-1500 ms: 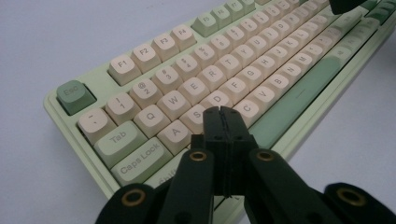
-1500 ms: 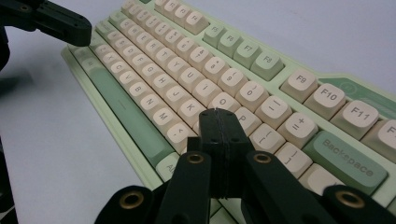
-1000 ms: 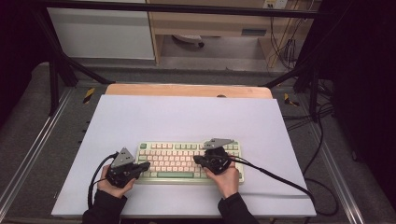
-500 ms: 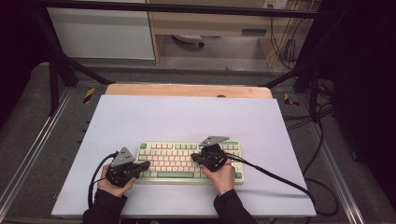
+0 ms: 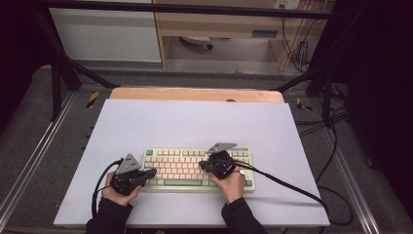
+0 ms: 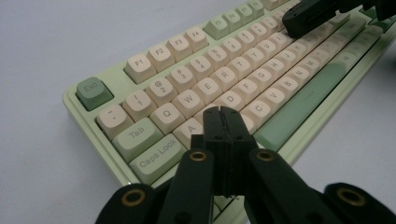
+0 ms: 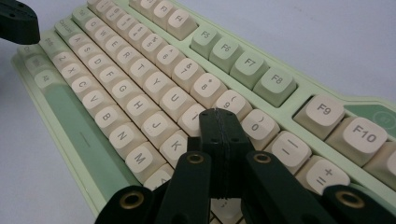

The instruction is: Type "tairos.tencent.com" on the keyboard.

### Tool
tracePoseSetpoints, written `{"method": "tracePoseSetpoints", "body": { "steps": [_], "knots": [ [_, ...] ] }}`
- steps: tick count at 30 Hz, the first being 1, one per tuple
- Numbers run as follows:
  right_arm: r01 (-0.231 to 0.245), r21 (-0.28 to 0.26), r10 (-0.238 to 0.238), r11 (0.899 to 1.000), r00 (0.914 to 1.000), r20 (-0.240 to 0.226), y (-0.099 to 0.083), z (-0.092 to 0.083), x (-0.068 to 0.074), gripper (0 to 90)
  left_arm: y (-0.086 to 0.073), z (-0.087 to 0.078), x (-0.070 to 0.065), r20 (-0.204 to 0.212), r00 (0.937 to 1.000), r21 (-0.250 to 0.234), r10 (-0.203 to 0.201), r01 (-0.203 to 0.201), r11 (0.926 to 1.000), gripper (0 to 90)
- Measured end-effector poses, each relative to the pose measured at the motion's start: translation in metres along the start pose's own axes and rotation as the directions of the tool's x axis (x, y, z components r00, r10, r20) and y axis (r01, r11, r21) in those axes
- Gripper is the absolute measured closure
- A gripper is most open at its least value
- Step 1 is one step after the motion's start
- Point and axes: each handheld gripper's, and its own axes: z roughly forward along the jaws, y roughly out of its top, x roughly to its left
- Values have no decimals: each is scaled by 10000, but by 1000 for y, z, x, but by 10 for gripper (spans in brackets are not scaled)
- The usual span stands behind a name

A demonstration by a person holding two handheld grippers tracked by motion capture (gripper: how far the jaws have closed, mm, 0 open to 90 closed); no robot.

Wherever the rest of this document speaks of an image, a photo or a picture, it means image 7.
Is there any green and cream keyboard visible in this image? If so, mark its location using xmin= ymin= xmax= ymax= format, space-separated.
xmin=10 ymin=0 xmax=396 ymax=224

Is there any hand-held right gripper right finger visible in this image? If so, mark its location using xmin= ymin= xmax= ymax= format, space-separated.
xmin=220 ymin=108 xmax=254 ymax=200

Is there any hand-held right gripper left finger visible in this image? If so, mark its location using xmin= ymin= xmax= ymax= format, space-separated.
xmin=187 ymin=107 xmax=226 ymax=200

